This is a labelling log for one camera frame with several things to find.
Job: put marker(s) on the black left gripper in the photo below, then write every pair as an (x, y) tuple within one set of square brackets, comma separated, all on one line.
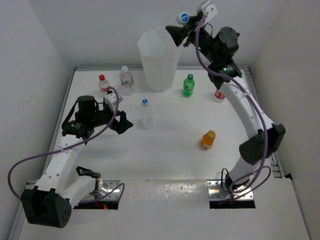
[(121, 126)]

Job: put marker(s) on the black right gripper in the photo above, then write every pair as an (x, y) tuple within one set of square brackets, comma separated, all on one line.
[(179, 33)]

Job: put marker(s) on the blue-cap clear bottle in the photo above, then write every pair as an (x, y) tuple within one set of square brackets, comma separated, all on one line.
[(146, 114), (173, 20)]

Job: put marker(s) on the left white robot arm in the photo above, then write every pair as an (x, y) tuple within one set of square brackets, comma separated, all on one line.
[(50, 201)]

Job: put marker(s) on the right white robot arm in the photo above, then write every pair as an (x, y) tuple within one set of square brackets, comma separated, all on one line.
[(215, 54)]

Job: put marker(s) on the white plastic bin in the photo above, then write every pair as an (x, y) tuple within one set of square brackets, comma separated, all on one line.
[(159, 57)]

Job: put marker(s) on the small red-cap red-label bottle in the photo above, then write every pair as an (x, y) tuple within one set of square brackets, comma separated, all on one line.
[(103, 83)]

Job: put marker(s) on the white-cap clear labelled bottle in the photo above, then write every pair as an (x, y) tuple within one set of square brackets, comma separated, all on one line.
[(127, 81)]

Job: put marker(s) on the green soda bottle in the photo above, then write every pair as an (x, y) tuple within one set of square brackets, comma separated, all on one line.
[(188, 86)]

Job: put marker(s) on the tall red-cap red-label bottle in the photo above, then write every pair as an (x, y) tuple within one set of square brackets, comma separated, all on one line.
[(218, 96)]

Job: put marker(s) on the orange juice bottle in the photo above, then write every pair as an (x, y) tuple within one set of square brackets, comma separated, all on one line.
[(207, 140)]

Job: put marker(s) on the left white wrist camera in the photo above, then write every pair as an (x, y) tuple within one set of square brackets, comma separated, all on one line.
[(111, 100)]

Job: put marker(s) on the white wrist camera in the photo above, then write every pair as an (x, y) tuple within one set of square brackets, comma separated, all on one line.
[(207, 8), (111, 100)]

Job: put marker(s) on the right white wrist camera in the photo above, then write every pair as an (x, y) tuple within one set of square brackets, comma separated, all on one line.
[(207, 8)]

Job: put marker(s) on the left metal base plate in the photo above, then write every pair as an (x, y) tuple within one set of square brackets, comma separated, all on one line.
[(110, 190)]

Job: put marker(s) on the metal base plate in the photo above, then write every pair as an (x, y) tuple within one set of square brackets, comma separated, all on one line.
[(217, 194), (110, 190)]

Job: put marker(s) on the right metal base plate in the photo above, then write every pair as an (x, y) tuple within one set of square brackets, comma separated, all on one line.
[(217, 194)]

